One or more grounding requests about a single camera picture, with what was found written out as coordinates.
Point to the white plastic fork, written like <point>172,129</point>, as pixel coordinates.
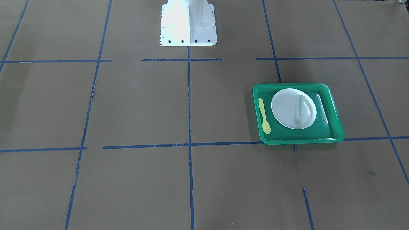
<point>298,120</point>

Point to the yellow plastic spoon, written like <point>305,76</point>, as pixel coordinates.
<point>265,124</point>

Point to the white round plate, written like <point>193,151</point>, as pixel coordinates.
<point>283,106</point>

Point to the green plastic tray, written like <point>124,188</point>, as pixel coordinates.
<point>327,127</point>

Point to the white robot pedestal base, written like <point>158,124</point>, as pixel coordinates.
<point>188,23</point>

